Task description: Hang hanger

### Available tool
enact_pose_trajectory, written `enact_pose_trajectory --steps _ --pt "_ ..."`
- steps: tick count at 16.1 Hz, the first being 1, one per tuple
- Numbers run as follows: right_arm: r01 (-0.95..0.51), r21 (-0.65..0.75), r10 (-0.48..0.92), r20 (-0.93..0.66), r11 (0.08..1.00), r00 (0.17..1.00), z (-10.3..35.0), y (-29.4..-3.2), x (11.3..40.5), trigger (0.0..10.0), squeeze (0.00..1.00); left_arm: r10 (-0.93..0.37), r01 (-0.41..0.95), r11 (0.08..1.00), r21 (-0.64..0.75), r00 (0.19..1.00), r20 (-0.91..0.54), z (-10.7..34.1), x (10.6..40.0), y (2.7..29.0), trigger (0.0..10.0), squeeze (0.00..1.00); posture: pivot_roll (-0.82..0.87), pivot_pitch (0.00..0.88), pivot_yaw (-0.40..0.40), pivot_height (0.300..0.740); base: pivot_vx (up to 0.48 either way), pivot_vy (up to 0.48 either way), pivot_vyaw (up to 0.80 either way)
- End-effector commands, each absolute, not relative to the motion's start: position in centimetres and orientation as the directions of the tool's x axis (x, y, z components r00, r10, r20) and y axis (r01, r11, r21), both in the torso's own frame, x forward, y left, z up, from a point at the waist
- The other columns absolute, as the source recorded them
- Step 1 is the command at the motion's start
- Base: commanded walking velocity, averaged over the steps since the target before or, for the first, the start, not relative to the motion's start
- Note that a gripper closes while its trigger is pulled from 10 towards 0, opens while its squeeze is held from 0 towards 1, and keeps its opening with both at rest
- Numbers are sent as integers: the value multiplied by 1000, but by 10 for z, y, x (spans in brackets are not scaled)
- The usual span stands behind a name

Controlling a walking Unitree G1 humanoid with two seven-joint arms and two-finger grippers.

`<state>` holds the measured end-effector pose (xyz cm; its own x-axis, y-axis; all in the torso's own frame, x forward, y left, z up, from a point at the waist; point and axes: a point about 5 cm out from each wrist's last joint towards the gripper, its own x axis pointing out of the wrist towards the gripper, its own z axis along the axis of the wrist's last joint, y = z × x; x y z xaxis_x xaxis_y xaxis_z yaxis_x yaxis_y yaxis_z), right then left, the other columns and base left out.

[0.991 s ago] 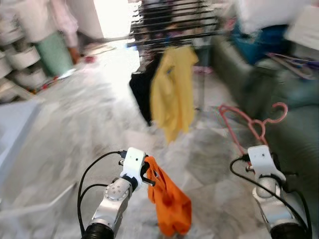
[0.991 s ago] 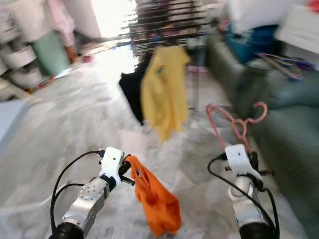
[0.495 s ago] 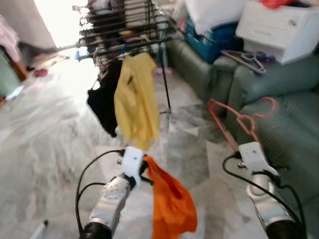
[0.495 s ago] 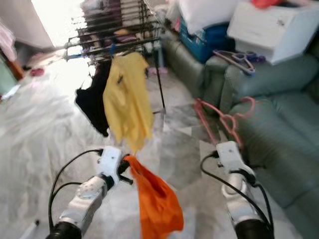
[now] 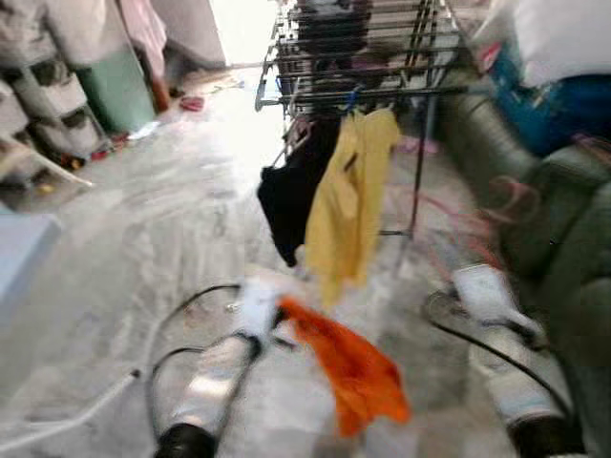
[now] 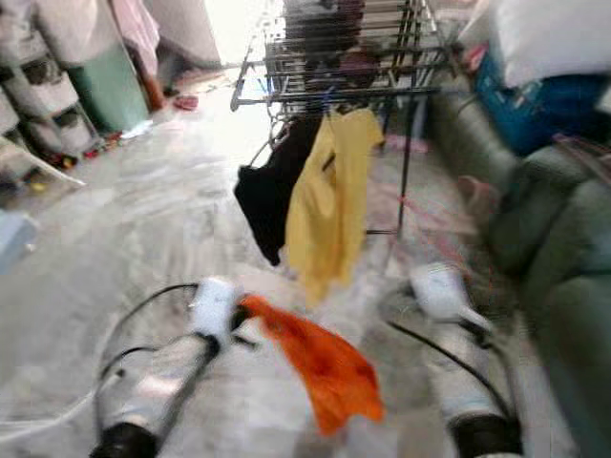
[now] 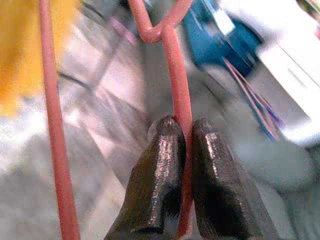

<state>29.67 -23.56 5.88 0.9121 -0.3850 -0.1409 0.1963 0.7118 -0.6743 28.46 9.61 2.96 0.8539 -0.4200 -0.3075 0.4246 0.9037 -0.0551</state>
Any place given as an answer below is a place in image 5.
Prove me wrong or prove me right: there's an orange shirt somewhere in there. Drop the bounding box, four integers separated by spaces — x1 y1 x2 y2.
277 296 411 438

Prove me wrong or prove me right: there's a grey-green leather sofa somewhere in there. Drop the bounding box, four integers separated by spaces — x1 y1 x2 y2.
439 91 611 458

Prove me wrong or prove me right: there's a blue storage bag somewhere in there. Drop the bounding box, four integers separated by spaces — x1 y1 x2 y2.
487 43 611 158

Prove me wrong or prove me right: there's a white pillow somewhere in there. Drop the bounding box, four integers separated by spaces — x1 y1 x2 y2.
506 0 611 89

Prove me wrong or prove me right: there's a pink slipper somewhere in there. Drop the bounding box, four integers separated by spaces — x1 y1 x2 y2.
401 137 440 155

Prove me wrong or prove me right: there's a yellow shirt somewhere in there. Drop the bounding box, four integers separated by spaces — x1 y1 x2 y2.
304 107 402 308

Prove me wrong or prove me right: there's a black metal drying rack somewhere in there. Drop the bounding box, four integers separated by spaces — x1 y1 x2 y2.
255 0 474 239

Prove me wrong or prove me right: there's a black garment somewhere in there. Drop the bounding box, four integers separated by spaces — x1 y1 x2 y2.
258 119 340 268

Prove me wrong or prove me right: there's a beige curtain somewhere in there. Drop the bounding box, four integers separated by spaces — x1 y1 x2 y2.
153 0 227 68

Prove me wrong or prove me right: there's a pink hanging cloth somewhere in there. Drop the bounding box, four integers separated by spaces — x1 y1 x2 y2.
119 0 168 77

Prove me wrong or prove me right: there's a green plastic bin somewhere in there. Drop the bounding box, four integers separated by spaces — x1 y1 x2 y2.
74 48 158 135

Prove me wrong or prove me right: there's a white plastic drawer tower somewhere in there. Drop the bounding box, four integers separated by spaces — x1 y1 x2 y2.
0 38 106 163

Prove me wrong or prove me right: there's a pale blue folding table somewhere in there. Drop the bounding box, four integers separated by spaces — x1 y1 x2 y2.
0 212 144 454

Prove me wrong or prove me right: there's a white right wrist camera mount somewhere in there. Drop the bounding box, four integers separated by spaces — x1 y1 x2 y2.
451 264 521 325

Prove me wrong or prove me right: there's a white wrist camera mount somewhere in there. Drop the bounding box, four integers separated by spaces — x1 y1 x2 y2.
234 277 283 340
451 264 521 325

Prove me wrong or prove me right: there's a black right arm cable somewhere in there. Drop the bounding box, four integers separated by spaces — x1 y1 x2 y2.
425 291 574 421

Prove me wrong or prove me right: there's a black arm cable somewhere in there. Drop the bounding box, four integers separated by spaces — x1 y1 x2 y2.
143 283 244 440
425 291 574 421

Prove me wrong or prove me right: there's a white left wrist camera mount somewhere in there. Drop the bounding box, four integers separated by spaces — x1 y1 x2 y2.
234 277 283 340

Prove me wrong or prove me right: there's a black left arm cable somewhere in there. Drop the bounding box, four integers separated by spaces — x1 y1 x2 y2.
143 283 244 440

